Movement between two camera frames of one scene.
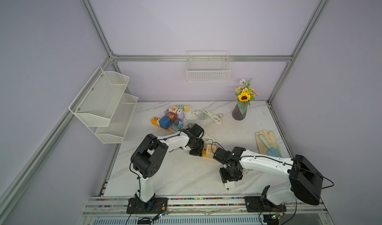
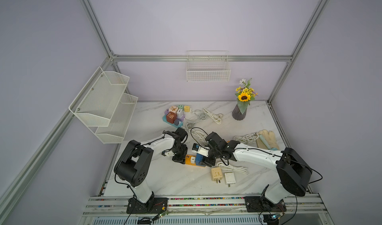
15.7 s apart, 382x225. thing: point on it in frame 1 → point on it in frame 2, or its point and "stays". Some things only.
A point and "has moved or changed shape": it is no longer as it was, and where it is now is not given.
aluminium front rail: x=300 y=206 stays
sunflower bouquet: x=245 y=94 stays
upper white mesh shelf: x=96 y=103 stays
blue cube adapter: x=165 y=122 → x=199 y=159
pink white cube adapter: x=173 y=108 stays
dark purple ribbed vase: x=237 y=114 stays
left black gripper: x=198 y=153 → x=180 y=159
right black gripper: x=224 y=176 → x=208 y=162
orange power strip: x=154 y=121 → x=188 y=161
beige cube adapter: x=210 y=151 has moved or changed shape
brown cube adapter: x=173 y=116 stays
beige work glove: x=269 y=137 stays
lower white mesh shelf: x=115 y=132 stays
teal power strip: x=176 y=128 stays
